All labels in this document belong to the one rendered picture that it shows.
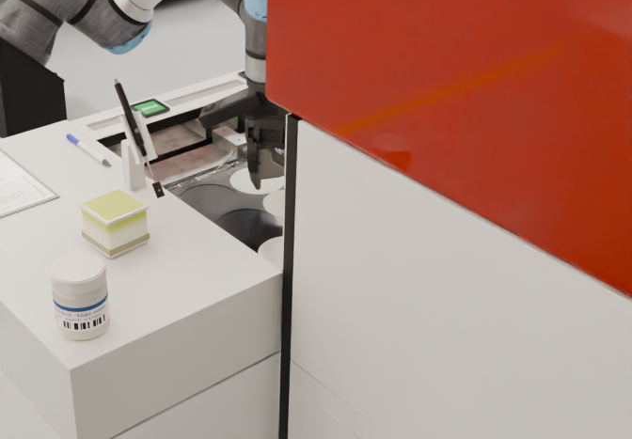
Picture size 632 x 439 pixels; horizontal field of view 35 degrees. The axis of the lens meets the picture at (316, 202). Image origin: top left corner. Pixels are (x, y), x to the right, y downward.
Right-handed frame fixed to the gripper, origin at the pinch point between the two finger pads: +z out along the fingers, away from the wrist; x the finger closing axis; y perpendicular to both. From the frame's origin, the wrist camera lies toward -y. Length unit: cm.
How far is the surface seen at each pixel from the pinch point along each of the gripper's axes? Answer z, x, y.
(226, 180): 3.7, 5.9, -6.1
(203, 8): 94, 331, -82
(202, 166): 5.7, 13.8, -12.2
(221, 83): -2.3, 34.5, -12.7
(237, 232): 3.8, -10.6, -1.0
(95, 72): 94, 244, -111
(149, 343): -1.1, -47.3, -6.0
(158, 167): 5.7, 11.9, -20.2
